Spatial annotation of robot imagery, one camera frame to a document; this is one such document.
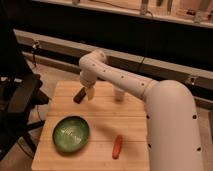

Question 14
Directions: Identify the black eraser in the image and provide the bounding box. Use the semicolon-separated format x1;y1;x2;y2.
73;88;86;104

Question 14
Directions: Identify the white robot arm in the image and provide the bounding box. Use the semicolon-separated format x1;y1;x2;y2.
79;50;204;171

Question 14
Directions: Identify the wooden board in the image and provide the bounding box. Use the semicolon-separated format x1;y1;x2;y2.
32;81;149;171

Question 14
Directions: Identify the green bowl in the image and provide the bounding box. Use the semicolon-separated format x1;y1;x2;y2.
52;116;90;153

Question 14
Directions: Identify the red marker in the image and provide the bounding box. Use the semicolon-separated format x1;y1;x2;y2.
112;135;122;159

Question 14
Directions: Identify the black chair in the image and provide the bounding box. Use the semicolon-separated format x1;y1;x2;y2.
0;4;49;162

